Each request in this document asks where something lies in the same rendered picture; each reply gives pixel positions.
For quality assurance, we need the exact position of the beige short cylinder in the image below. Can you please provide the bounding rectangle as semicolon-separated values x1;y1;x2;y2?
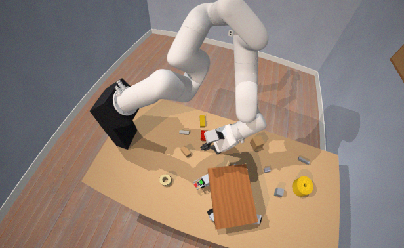
159;174;171;186

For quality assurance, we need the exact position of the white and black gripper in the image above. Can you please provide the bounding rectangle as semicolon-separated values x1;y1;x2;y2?
200;124;239;155

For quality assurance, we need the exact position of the wooden wheeled dolly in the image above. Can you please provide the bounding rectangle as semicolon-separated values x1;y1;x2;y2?
193;164;262;230

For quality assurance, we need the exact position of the yellow rectangular block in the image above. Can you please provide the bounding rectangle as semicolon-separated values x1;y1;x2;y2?
200;115;205;127

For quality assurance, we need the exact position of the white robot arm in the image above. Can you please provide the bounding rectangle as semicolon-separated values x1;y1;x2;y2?
113;0;268;143

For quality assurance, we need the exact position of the tan wooden block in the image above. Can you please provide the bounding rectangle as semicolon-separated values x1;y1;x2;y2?
181;146;191;157

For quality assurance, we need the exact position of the yellow cylinder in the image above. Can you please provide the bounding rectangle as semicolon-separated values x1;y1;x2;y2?
292;176;313;197

